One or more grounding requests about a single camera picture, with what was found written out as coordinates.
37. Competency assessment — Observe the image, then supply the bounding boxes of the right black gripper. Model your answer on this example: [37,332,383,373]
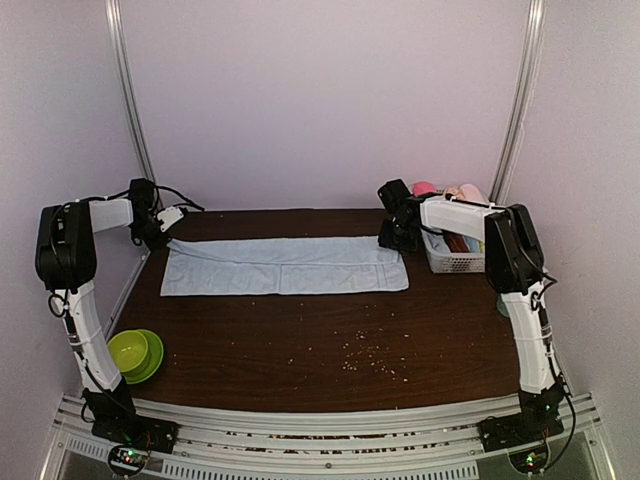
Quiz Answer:
[379,217,423,253]

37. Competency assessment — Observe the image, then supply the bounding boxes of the magenta pink towel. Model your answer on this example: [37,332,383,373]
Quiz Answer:
[411,181,438,197]

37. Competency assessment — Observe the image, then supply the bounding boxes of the white plastic basket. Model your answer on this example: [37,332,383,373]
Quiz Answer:
[422,230,485,274]

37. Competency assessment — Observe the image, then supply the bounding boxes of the light blue towel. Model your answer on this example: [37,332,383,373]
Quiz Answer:
[160,236,409,297]
[426,233,451,256]

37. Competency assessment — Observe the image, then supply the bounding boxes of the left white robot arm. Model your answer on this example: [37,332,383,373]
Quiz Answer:
[35,197,185,399]

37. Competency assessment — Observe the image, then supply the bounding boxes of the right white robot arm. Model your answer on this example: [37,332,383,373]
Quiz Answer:
[377,182,560,396]

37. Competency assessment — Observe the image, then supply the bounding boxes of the light blue rolled towel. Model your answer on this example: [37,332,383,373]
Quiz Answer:
[426,233,451,256]

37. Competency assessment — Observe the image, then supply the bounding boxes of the dark red rolled towel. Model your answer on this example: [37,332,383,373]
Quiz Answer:
[443,231,470,253]

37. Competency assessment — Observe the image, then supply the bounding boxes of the cartoon print rolled towel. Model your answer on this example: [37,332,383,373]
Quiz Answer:
[443,186,464,199]

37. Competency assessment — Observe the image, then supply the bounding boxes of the light pink rolled towel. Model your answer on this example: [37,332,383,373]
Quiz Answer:
[459,183,489,204]

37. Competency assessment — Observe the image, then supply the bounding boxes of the green bowl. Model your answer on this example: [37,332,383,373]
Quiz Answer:
[107,330,149,375]

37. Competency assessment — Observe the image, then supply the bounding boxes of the cream patterned mug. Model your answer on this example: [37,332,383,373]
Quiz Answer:
[496,295,509,318]

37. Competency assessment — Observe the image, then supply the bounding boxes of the green plate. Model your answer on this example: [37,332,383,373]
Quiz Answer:
[108,329,164,385]

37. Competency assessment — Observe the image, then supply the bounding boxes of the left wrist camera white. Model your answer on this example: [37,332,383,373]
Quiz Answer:
[155,206,187,233]

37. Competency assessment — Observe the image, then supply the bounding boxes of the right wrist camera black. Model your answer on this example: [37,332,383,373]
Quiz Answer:
[377,179,411,214]

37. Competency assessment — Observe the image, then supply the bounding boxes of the right aluminium post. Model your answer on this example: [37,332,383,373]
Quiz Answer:
[489,0,547,204]

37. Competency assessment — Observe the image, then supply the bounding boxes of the aluminium post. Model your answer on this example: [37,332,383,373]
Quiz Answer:
[105,0,156,181]
[489,0,547,204]

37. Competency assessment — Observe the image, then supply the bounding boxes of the aluminium front rail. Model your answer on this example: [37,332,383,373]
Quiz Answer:
[36,395,616,479]

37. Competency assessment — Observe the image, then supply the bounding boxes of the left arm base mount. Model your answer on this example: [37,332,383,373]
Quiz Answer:
[91,414,179,453]

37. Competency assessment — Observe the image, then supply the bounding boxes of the left aluminium post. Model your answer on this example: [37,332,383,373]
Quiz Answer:
[105,0,156,181]

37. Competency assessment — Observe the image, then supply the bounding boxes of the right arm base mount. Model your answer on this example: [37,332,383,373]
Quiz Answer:
[477,411,564,452]

